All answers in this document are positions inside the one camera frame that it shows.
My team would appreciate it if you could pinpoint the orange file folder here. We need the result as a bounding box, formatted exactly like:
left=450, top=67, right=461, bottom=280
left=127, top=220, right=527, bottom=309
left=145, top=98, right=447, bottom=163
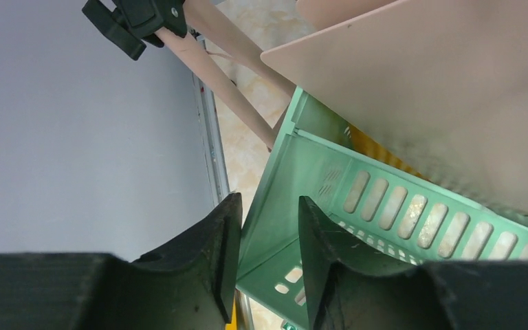
left=349, top=124, right=426, bottom=179

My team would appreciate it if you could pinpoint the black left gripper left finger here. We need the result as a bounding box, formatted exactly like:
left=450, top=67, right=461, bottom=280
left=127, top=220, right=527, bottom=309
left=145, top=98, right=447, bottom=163
left=0, top=192, right=242, bottom=329

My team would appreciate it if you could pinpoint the beige pressure file folder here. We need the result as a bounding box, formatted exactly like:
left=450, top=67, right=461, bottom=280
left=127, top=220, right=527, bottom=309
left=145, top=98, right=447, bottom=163
left=261, top=1, right=528, bottom=215

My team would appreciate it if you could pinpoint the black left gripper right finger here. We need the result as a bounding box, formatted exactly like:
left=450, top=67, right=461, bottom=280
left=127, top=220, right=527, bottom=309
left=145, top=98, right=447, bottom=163
left=298, top=196, right=528, bottom=329

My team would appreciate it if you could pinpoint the black lamp clamp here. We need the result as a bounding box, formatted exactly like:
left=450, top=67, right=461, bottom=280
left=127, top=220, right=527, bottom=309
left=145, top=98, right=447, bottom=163
left=82, top=0, right=188, bottom=61

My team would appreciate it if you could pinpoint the pink lamp stand pole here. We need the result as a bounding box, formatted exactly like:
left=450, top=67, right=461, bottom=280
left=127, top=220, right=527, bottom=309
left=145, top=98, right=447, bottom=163
left=154, top=0, right=298, bottom=151

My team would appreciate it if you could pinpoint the green file rack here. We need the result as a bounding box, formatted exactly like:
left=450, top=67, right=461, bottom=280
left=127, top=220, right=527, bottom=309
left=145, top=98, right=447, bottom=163
left=237, top=89, right=528, bottom=329

